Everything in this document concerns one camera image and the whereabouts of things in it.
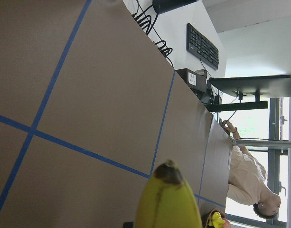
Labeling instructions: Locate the black keyboard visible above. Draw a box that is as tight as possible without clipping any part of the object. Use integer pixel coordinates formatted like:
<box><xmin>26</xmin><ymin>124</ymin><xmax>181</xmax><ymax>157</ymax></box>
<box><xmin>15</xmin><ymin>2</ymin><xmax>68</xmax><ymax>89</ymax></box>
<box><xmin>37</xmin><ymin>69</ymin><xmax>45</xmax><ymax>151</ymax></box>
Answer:
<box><xmin>186</xmin><ymin>23</ymin><xmax>219</xmax><ymax>70</ymax></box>

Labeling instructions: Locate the seated person in beige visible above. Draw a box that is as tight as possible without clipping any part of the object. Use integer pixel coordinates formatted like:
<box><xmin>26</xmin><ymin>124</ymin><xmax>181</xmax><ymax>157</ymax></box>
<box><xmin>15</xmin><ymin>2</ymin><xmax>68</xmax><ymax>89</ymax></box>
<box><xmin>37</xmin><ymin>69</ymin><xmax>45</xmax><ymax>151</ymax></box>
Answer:
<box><xmin>221</xmin><ymin>120</ymin><xmax>282</xmax><ymax>220</ymax></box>

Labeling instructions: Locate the black monitor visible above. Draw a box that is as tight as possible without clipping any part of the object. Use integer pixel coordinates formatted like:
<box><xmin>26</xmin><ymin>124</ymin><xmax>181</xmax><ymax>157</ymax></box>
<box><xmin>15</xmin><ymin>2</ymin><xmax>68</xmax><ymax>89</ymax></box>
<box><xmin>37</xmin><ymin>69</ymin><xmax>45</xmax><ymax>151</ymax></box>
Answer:
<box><xmin>207</xmin><ymin>75</ymin><xmax>291</xmax><ymax>112</ymax></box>

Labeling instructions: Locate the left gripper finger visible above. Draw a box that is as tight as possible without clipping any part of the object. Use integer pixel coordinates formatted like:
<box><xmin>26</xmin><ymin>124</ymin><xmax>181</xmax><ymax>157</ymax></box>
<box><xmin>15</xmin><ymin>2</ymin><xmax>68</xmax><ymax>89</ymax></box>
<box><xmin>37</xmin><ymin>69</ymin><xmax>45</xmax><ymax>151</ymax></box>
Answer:
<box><xmin>122</xmin><ymin>222</ymin><xmax>134</xmax><ymax>228</ymax></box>

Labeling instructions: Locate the woven wicker basket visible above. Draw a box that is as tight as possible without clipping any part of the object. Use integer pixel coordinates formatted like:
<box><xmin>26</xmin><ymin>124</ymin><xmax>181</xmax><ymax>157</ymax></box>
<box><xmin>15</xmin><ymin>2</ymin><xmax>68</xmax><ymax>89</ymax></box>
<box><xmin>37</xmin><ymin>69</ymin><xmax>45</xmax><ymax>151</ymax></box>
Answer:
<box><xmin>202</xmin><ymin>209</ymin><xmax>226</xmax><ymax>228</ymax></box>

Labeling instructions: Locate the black box with label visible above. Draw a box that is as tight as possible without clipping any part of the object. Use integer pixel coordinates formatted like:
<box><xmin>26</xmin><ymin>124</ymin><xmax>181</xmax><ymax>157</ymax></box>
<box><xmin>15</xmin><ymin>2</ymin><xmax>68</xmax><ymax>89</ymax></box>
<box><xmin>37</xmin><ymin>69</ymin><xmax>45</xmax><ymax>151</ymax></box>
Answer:
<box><xmin>176</xmin><ymin>68</ymin><xmax>207</xmax><ymax>93</ymax></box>

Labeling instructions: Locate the yellow starfruit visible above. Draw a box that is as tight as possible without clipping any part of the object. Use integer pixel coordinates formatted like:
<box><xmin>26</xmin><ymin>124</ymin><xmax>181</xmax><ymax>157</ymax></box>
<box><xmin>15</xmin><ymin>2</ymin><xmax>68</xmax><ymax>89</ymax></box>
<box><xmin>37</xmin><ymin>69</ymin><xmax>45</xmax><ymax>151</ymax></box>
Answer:
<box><xmin>208</xmin><ymin>211</ymin><xmax>226</xmax><ymax>228</ymax></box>

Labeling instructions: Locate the yellow banana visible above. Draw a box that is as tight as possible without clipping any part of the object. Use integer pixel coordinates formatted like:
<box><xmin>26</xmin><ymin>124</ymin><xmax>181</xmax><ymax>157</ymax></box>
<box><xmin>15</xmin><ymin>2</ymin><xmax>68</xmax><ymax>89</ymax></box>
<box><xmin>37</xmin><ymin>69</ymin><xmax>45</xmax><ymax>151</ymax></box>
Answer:
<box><xmin>134</xmin><ymin>160</ymin><xmax>202</xmax><ymax>228</ymax></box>

